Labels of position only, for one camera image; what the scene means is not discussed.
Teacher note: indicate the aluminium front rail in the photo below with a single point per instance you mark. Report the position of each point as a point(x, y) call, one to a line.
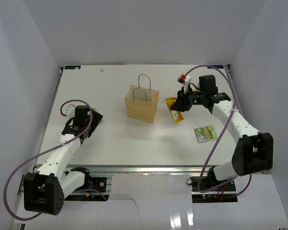
point(113, 169)

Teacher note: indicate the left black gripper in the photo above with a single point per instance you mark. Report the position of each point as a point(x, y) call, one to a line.
point(95, 120)

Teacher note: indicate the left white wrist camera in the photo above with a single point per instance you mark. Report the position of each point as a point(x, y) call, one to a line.
point(69, 111)

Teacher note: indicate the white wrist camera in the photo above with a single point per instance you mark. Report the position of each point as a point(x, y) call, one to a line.
point(185, 80)
point(69, 111)

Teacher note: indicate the blue corner label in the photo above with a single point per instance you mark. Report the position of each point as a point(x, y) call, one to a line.
point(72, 67)
point(215, 66)

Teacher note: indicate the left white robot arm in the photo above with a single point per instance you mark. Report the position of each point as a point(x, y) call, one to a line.
point(46, 189)

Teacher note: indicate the yellow snack bar wrapper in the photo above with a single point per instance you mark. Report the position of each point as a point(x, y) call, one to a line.
point(176, 115)

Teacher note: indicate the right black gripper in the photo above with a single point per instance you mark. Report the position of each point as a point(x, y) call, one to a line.
point(181, 104)

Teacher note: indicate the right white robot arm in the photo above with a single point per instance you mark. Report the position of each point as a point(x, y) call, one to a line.
point(254, 149)

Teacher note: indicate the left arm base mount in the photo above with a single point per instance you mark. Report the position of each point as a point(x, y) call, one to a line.
point(95, 191)

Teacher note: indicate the brown paper bag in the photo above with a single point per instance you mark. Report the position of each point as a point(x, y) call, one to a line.
point(141, 103)

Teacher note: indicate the left blue corner label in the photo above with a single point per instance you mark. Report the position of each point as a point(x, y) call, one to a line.
point(72, 67)

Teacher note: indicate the green mint sachet right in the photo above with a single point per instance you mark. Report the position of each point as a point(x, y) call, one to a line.
point(205, 134)

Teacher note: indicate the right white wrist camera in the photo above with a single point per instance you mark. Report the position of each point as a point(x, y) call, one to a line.
point(185, 80)

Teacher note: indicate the right blue corner label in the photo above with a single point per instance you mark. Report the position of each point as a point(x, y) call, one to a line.
point(215, 66)

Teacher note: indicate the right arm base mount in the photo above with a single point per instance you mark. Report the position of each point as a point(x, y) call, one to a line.
point(223, 194)

